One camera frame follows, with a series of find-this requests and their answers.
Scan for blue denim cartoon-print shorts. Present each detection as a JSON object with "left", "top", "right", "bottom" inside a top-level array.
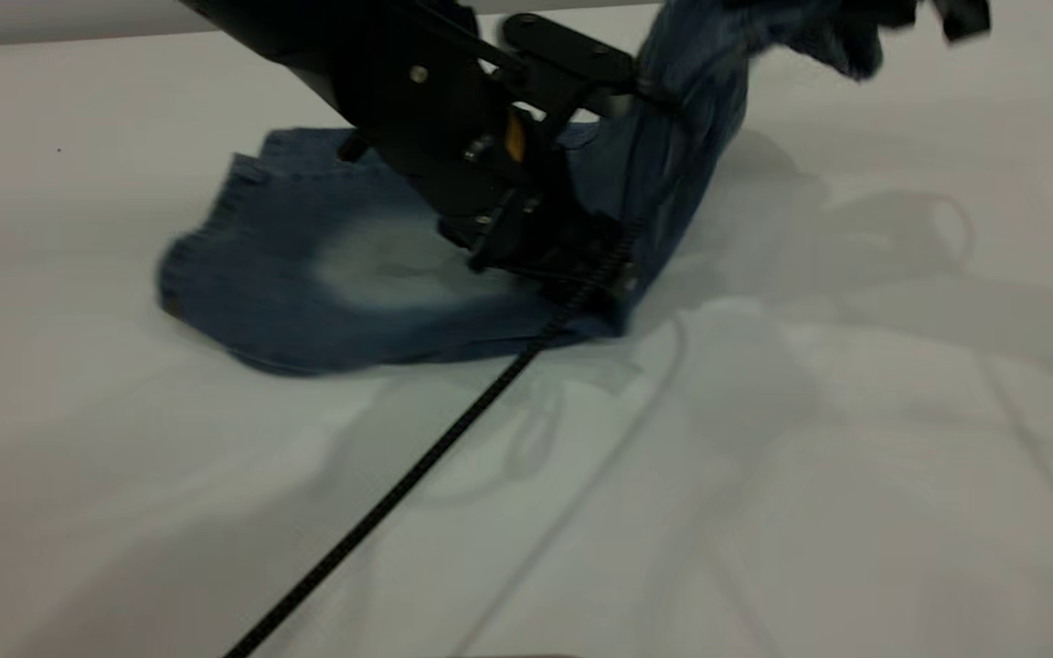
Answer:
[{"left": 156, "top": 0, "right": 884, "bottom": 377}]

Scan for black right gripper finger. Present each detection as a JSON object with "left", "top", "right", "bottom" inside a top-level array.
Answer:
[{"left": 933, "top": 0, "right": 992, "bottom": 42}]

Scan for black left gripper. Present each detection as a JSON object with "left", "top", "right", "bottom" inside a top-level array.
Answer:
[{"left": 307, "top": 14, "right": 637, "bottom": 293}]

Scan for black braided cable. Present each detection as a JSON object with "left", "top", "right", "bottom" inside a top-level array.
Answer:
[{"left": 220, "top": 228, "right": 642, "bottom": 658}]

